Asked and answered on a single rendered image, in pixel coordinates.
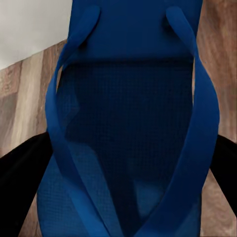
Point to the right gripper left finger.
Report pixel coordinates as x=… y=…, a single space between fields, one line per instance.
x=21 y=171

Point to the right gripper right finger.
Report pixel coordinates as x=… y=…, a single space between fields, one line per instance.
x=224 y=169

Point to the sandal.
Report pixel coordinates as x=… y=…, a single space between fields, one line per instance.
x=131 y=151

